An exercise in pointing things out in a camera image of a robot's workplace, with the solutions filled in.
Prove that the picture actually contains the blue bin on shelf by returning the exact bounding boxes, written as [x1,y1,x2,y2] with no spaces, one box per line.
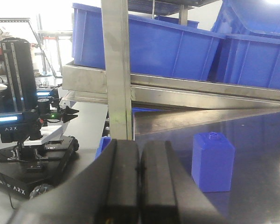
[209,34,280,90]
[72,3,225,81]

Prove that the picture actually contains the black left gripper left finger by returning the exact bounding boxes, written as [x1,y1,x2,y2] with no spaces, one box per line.
[8,139,139,224]

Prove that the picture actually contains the blue bin on right shelf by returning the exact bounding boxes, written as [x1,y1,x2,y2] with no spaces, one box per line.
[209,34,280,90]

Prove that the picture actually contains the blue block part with knob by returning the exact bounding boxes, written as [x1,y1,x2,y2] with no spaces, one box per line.
[191,132,235,193]

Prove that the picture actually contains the blue bin on left shelf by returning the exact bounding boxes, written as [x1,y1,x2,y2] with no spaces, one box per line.
[72,3,225,81]

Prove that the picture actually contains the small blue floor bin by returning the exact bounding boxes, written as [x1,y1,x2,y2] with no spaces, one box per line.
[94,136,111,160]

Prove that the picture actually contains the stainless steel shelf frame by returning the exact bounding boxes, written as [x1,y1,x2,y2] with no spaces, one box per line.
[63,0,280,140]

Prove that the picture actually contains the tilted blue bin upper right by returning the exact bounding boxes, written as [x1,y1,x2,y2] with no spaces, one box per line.
[211,0,280,38]

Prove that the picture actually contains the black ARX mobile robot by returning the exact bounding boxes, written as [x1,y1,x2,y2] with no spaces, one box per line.
[0,37,79,199]

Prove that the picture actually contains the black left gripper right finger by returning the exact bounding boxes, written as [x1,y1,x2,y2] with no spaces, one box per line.
[141,141,228,224]

